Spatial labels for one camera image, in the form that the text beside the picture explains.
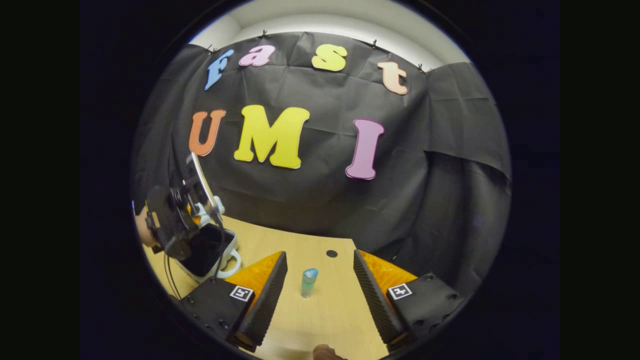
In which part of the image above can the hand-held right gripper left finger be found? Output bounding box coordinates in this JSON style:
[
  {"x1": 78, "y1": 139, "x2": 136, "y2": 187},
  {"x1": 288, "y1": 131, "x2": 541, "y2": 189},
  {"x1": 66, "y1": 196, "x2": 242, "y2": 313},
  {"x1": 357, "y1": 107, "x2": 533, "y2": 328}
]
[{"x1": 179, "y1": 251, "x2": 289, "y2": 353}]

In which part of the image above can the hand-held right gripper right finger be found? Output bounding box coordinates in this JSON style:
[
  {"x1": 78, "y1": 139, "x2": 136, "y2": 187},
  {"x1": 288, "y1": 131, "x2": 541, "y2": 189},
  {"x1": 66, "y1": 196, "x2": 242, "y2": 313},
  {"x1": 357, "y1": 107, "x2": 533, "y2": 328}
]
[{"x1": 353, "y1": 249, "x2": 466, "y2": 352}]

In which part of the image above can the light blue suitcase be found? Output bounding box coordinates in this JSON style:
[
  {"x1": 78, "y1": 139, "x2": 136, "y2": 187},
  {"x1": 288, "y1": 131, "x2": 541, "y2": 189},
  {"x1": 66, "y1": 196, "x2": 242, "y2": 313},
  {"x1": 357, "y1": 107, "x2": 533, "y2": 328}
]
[{"x1": 174, "y1": 152, "x2": 243, "y2": 284}]

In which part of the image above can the green tube with blue cap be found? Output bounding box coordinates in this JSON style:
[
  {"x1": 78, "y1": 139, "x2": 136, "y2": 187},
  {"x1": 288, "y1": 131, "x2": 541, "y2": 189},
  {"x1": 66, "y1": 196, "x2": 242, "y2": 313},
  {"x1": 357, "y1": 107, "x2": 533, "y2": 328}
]
[{"x1": 300, "y1": 268, "x2": 319, "y2": 299}]

